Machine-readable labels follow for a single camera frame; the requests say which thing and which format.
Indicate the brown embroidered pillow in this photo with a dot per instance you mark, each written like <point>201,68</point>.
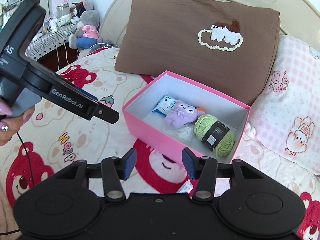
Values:
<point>227,46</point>

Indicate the pink cardboard box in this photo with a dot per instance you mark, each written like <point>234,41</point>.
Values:
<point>147,126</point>

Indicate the green yarn ball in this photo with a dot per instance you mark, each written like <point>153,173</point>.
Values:
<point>215,135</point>

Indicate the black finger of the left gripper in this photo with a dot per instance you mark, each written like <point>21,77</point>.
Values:
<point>106,114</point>

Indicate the blue white tissue pack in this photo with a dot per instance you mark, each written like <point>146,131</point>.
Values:
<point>164,105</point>

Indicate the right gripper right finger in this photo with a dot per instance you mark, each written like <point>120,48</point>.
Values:
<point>206,170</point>

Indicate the patterned bedside table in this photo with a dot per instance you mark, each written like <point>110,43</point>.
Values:
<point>50,41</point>

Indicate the left hand pink nails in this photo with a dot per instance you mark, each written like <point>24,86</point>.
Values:
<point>10,126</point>

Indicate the orange makeup sponge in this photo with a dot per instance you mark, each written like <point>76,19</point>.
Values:
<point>200,109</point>

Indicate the pink checked pillow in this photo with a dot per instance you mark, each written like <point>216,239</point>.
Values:
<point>286,114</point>

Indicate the black white plush toy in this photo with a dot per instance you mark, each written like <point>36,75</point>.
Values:
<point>78,9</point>

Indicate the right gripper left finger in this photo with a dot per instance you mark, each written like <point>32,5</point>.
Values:
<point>111,171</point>

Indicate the grey plush toy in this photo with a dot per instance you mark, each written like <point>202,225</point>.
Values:
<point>87,35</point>

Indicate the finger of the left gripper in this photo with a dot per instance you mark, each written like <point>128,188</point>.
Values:
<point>81,94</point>

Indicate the purple plush toy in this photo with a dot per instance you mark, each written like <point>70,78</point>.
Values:
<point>181,114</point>

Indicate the clear plastic box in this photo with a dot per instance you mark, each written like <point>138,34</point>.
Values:
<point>184,133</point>

